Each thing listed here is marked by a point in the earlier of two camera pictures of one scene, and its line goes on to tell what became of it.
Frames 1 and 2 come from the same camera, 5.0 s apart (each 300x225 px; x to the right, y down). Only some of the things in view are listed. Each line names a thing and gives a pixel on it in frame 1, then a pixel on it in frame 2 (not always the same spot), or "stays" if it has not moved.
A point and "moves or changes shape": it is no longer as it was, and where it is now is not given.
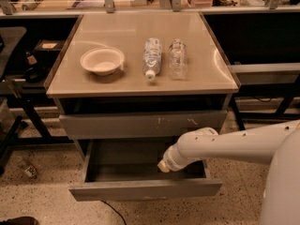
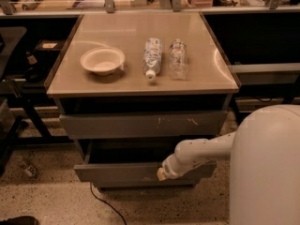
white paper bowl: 103,61 stays
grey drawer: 126,170 moves or changes shape
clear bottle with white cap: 152,57 stays
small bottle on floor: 30,172 stays
